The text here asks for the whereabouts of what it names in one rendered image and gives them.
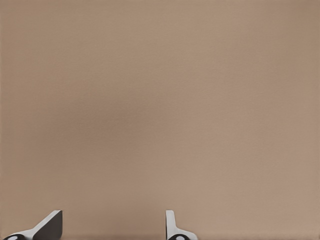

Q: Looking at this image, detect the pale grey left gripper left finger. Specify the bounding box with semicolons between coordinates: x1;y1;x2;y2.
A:
0;209;64;240

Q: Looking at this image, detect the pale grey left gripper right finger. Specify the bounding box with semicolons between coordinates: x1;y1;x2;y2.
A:
165;209;199;240

